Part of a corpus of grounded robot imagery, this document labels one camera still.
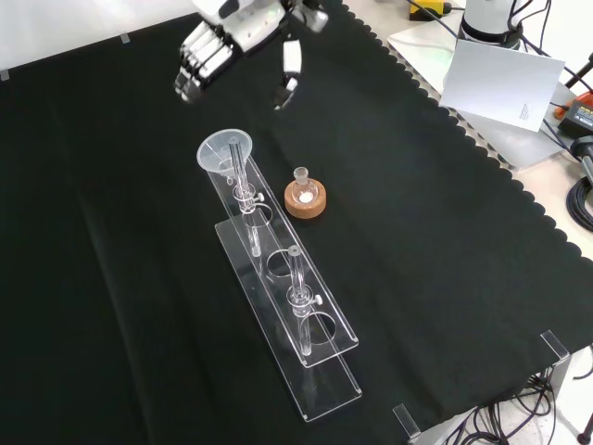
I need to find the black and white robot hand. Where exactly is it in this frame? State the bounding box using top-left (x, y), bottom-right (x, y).
top-left (173, 0), bottom-right (330, 111)

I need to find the translucent plastic funnel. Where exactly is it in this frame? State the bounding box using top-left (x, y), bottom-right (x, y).
top-left (196, 129), bottom-right (255, 184)

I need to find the clear acrylic funnel stand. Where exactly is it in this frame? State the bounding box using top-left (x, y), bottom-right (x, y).
top-left (203, 138), bottom-right (363, 424)

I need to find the round-bottom glass flask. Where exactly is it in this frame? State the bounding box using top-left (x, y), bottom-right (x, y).
top-left (291, 166), bottom-right (320, 206)

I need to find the yellow stop button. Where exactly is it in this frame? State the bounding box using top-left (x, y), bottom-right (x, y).
top-left (407, 0), bottom-right (453, 22)

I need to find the pale board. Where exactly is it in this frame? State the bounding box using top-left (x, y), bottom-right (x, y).
top-left (438, 38), bottom-right (567, 134)

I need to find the black bench cloth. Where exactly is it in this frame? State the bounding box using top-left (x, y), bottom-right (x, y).
top-left (0, 0), bottom-right (593, 445)

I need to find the black tripod leg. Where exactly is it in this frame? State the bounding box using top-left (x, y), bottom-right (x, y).
top-left (563, 49), bottom-right (593, 90)

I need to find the black and orange device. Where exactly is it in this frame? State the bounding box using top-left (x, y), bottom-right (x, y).
top-left (557, 90), bottom-right (593, 138)

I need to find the black tripod head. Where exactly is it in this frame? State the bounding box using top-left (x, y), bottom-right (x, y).
top-left (569, 135), bottom-right (593, 181)

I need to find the cork ring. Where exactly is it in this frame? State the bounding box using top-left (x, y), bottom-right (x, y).
top-left (284, 178), bottom-right (330, 223)

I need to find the grey metal base plate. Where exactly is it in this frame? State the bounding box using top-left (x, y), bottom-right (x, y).
top-left (385, 18), bottom-right (578, 171)

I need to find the coiled black cable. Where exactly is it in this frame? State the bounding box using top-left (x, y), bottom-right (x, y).
top-left (566, 175), bottom-right (593, 243)

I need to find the black cable bundle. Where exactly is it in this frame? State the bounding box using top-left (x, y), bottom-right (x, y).
top-left (435, 370), bottom-right (593, 445)

